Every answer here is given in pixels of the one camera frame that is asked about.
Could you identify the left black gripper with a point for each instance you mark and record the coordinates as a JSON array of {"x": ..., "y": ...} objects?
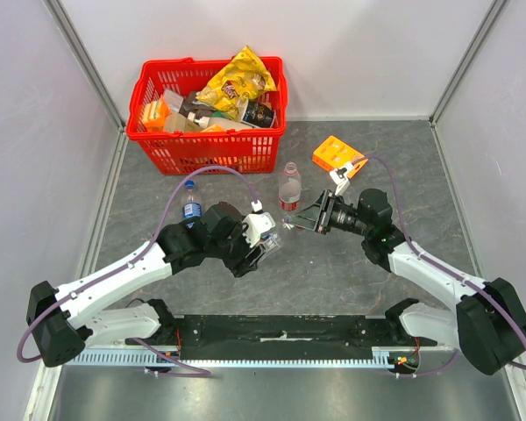
[{"x": 240, "y": 266}]

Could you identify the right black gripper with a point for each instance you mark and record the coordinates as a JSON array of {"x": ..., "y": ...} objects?
[{"x": 324, "y": 212}]

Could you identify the small bottle white cap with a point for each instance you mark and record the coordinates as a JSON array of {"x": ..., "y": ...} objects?
[{"x": 275, "y": 240}]

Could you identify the clear bottle red label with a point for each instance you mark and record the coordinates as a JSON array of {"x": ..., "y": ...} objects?
[{"x": 290, "y": 187}]

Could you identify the clear bottle blue label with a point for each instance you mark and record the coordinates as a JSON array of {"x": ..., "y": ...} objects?
[{"x": 192, "y": 205}]

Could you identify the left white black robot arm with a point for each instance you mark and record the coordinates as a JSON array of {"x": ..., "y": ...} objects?
[{"x": 65, "y": 320}]

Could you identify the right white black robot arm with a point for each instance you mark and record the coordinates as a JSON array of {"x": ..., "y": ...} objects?
[{"x": 483, "y": 320}]

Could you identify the beige pump bottle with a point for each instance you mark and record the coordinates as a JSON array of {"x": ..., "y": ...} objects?
[{"x": 178, "y": 123}]

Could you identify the orange cardboard box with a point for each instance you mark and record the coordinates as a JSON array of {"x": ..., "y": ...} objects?
[{"x": 333, "y": 153}]

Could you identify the red plastic shopping basket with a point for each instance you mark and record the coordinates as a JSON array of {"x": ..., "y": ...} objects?
[{"x": 180, "y": 153}]

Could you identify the black instant noodle cup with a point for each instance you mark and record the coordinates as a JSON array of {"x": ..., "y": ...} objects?
[{"x": 256, "y": 114}]

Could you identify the yellow chips bag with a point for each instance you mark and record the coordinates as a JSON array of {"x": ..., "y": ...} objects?
[{"x": 245, "y": 78}]

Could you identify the brown snack packet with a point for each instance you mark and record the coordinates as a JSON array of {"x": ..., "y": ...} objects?
[{"x": 191, "y": 104}]

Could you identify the orange yellow sponge pack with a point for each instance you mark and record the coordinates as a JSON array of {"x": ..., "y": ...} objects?
[{"x": 154, "y": 115}]

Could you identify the clear plastic packet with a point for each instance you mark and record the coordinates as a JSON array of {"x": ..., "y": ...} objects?
[{"x": 173, "y": 100}]

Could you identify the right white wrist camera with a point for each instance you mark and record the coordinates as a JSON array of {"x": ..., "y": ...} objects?
[{"x": 340, "y": 176}]

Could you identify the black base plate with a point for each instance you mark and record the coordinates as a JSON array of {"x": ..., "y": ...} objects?
[{"x": 281, "y": 337}]

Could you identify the white slotted cable duct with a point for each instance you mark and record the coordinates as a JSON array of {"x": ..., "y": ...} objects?
[{"x": 141, "y": 357}]

